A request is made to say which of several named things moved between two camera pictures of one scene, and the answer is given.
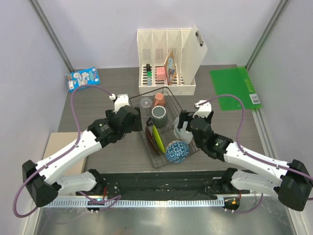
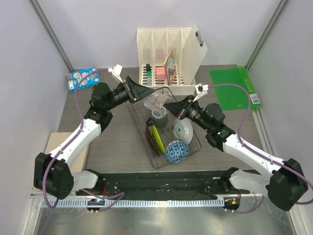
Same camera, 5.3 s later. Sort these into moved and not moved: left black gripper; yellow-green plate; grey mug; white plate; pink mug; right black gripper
Moved: right black gripper; left black gripper
Not moved: pink mug; grey mug; white plate; yellow-green plate
